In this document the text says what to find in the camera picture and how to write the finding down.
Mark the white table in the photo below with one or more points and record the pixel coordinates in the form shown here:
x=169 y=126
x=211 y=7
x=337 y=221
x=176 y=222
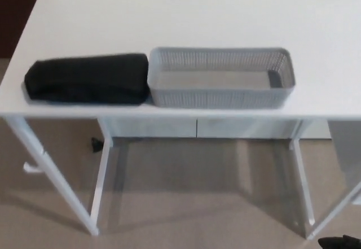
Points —
x=169 y=14

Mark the dark brown wall panel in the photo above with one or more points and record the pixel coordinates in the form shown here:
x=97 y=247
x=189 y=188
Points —
x=17 y=14

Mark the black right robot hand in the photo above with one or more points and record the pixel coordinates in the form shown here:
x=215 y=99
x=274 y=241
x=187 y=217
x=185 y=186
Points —
x=341 y=244

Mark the grey perforated plastic basket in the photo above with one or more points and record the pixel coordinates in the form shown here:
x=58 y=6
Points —
x=220 y=99

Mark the black cloth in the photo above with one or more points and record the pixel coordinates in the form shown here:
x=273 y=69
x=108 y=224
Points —
x=84 y=76

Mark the small black floor object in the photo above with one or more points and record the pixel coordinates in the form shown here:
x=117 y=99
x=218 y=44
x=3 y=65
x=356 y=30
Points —
x=96 y=144

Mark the white hook under table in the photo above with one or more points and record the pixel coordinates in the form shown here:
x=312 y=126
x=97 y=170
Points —
x=29 y=168

